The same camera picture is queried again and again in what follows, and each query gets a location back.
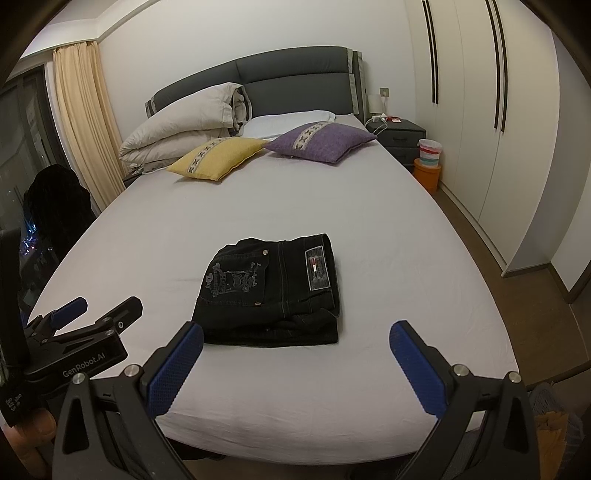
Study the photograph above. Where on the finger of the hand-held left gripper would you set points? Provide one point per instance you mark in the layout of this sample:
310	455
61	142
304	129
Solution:
117	316
69	311

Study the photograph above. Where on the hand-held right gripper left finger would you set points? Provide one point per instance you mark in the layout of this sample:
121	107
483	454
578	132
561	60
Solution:
178	369

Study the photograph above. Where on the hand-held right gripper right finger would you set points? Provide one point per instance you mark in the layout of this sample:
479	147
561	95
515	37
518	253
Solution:
415	369

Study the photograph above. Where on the black pants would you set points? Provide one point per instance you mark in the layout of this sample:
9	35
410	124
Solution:
268	295

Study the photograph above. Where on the person's left hand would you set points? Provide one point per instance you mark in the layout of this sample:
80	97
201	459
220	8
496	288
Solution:
37	436

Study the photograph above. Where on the dark clothes on chair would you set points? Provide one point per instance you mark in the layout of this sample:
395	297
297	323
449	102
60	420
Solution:
57	207

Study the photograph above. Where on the dark grey nightstand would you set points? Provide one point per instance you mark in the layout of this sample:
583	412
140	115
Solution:
134	177
401	138

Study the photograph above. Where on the grey basket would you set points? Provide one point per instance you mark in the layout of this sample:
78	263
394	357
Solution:
551	424

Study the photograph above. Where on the window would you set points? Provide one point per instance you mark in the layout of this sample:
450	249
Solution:
23	161

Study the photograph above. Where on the yellow pillow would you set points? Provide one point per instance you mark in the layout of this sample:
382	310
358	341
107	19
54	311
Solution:
217	157

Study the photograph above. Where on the orange box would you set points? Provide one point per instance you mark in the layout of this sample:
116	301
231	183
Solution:
427	177

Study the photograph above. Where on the cream curtain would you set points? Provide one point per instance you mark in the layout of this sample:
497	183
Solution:
83	115

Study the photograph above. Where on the bed with white sheet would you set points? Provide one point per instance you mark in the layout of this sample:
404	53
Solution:
323	194

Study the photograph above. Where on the folded beige duvet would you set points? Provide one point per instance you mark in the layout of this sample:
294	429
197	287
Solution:
184	124

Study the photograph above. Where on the striped bucket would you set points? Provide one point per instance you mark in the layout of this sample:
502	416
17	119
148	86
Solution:
429	150

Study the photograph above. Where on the white wardrobe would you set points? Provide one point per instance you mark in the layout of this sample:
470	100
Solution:
485	138

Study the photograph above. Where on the purple pillow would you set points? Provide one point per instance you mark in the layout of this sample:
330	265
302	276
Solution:
323	141

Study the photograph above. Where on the white charger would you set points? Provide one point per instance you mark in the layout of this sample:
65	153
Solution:
378	118

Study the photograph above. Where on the white pillow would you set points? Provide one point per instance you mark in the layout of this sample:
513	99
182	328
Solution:
286	122

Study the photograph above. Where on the white table lamp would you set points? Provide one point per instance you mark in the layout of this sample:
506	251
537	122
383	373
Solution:
375	104

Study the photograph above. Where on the grey upholstered headboard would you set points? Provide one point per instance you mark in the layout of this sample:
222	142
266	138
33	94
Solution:
291	78

